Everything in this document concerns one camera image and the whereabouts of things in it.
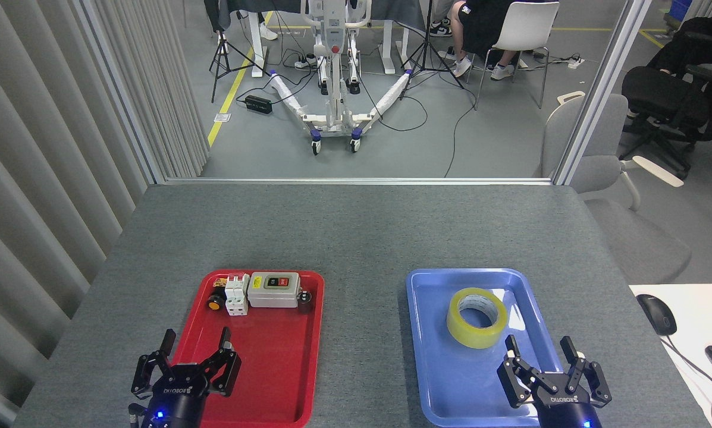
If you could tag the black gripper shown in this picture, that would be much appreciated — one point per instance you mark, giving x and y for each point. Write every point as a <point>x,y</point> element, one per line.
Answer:
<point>567,411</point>
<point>177,398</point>

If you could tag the yellow tape roll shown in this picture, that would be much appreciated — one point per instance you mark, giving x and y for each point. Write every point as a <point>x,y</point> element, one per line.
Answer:
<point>474,337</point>

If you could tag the yellow push button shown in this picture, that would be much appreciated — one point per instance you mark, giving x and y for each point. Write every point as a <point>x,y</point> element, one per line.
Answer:
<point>215,304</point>

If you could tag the red plastic tray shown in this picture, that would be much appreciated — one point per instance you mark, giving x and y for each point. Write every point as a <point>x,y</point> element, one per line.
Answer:
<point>272,356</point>

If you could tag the white circuit breaker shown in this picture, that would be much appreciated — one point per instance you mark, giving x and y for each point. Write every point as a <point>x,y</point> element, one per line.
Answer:
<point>235,297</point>

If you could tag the small yellow black part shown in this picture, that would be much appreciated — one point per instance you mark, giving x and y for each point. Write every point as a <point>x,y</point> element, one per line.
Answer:
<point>219,282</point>

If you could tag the blue plastic tray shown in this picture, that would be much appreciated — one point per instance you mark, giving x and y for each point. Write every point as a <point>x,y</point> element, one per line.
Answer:
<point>451,380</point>

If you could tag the black computer mouse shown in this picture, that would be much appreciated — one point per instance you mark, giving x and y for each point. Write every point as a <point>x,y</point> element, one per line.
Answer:
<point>657,314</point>

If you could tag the white side desk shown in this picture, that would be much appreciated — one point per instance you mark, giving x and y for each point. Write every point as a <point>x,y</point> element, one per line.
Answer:
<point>700,315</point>

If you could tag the grey office chair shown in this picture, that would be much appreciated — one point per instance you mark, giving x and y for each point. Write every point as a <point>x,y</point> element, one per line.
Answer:
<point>629,238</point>

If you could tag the black power adapter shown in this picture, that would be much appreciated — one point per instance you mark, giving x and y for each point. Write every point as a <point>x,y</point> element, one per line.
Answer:
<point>259,104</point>

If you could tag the white wheeled stand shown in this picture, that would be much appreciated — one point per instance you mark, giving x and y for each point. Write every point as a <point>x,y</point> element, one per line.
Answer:
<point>335,113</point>

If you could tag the black office chair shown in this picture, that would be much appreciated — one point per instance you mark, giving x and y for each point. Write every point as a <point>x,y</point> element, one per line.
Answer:
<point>659,98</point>

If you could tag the black tripod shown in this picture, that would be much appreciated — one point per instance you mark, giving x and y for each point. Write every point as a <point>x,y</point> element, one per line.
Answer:
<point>220,56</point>
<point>428,53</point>

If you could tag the white power strip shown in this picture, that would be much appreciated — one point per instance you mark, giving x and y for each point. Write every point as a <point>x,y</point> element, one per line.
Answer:
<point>576,62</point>

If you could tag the white desk leg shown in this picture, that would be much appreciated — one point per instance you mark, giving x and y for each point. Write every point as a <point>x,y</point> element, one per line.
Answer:
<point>259,47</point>
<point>386,50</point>

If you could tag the white plastic chair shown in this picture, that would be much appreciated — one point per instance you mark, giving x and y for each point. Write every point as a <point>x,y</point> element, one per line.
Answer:
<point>528,27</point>

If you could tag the person on white chair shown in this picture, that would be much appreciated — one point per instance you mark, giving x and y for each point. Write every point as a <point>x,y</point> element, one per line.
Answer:
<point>480,24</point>

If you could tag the person in black chair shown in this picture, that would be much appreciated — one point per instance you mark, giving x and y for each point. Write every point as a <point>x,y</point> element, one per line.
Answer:
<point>700,41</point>

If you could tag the person with dark sneakers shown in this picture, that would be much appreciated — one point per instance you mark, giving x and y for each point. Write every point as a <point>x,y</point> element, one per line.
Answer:
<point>441,27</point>

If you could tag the blue storage bin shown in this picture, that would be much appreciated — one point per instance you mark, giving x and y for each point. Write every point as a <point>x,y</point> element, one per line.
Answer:
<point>681,9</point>

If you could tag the grey switch box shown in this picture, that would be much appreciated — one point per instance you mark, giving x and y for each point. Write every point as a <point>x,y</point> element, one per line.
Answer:
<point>272,294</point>

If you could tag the dark round knob switch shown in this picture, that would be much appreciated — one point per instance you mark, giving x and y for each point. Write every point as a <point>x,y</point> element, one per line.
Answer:
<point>304,300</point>

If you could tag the silver frame post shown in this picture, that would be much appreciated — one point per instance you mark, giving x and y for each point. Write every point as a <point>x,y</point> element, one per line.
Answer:
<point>605,89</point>

